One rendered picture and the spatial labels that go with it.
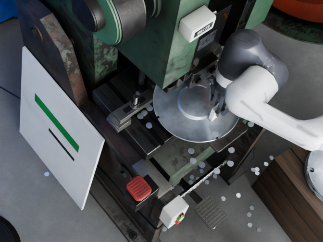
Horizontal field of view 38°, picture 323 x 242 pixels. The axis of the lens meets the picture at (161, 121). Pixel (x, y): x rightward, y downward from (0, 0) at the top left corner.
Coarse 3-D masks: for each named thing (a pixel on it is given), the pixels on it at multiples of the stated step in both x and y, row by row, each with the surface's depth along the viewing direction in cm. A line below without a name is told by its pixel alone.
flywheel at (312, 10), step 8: (280, 0) 145; (288, 0) 142; (296, 0) 140; (304, 0) 138; (312, 0) 136; (320, 0) 134; (280, 8) 147; (288, 8) 144; (296, 8) 141; (304, 8) 139; (312, 8) 136; (320, 8) 134; (296, 16) 143; (304, 16) 141; (312, 16) 138; (320, 16) 136
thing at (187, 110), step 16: (160, 96) 152; (176, 96) 152; (192, 96) 152; (160, 112) 149; (176, 112) 150; (192, 112) 150; (208, 112) 150; (176, 128) 147; (192, 128) 148; (208, 128) 148; (224, 128) 149
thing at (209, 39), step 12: (216, 0) 122; (228, 0) 122; (228, 12) 124; (216, 24) 125; (204, 36) 126; (216, 36) 132; (204, 48) 132; (204, 60) 136; (216, 60) 138; (192, 72) 134; (204, 72) 138; (180, 84) 141; (192, 84) 139
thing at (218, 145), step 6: (240, 120) 151; (240, 126) 150; (246, 126) 150; (234, 132) 149; (240, 132) 149; (216, 138) 147; (222, 138) 147; (228, 138) 148; (234, 138) 148; (210, 144) 146; (216, 144) 146; (222, 144) 146; (228, 144) 147; (216, 150) 145
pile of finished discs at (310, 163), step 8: (312, 152) 193; (320, 152) 194; (312, 160) 191; (320, 160) 192; (304, 168) 193; (312, 168) 191; (320, 168) 190; (312, 176) 188; (320, 176) 189; (312, 184) 187; (320, 184) 187; (320, 192) 185
